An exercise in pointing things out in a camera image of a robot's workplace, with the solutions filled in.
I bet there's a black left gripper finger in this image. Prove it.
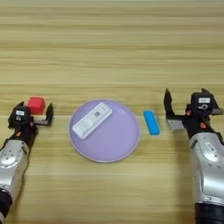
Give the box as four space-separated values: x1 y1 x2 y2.
45 102 54 127
8 101 25 129

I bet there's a red cube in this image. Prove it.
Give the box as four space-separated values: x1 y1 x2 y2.
27 96 46 116

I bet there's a white rectangular device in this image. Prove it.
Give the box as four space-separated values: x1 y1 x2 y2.
72 101 113 141

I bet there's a blue rectangular block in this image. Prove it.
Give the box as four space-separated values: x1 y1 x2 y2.
143 109 161 136

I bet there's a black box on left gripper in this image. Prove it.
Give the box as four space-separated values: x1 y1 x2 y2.
10 106 32 125

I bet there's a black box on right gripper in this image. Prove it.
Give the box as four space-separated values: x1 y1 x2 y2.
191 91 216 114

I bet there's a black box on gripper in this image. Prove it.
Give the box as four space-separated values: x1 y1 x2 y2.
191 91 216 114
10 106 32 125

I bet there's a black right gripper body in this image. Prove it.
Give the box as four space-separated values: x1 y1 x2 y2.
165 111 218 139

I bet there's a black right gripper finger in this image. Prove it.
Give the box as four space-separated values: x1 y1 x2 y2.
163 87 176 119
201 87 224 116

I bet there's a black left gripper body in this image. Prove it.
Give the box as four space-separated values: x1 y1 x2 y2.
12 118 49 139

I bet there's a round purple plate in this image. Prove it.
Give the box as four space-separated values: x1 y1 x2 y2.
68 99 141 164

